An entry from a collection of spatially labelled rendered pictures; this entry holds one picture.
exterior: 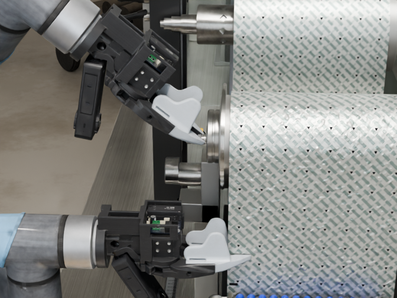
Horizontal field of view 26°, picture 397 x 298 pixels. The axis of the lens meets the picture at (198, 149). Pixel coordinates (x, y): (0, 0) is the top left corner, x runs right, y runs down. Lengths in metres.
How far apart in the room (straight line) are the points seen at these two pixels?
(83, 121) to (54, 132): 3.21
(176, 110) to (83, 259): 0.24
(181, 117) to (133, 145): 0.88
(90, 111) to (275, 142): 0.25
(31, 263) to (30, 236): 0.04
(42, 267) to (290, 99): 0.41
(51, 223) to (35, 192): 2.59
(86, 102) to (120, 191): 0.68
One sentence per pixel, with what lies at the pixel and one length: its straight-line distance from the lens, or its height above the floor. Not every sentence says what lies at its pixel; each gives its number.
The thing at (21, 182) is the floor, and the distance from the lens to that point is 3.89.
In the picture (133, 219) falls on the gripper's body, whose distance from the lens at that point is 1.17.
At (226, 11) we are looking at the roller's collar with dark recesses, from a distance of 1.38.
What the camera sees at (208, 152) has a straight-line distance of 1.16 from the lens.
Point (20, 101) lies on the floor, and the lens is 4.79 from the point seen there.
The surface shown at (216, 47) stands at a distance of 2.17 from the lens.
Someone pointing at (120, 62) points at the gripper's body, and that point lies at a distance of 1.13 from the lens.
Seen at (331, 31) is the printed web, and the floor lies 1.35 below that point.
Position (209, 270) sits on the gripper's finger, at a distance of 1.19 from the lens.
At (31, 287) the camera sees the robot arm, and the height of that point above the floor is 1.06.
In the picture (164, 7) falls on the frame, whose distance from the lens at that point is 1.42.
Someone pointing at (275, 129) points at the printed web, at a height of 1.28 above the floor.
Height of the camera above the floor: 1.74
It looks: 25 degrees down
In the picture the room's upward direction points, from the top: straight up
